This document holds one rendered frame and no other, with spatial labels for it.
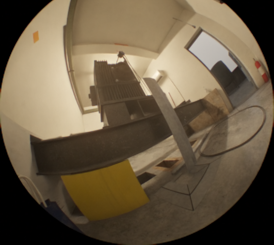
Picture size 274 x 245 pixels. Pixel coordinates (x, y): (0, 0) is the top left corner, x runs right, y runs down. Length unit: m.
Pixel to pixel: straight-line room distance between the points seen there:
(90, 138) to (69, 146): 0.19
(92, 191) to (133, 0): 3.00
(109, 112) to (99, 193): 0.63
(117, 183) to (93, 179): 0.15
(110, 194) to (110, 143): 0.38
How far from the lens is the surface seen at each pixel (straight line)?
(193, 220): 0.55
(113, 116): 0.69
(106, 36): 2.48
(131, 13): 2.53
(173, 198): 0.68
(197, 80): 2.37
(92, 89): 1.21
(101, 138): 0.65
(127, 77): 0.95
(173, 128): 0.75
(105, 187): 0.62
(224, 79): 6.40
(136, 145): 0.69
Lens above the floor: 0.50
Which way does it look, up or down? 21 degrees up
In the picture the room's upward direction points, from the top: 24 degrees counter-clockwise
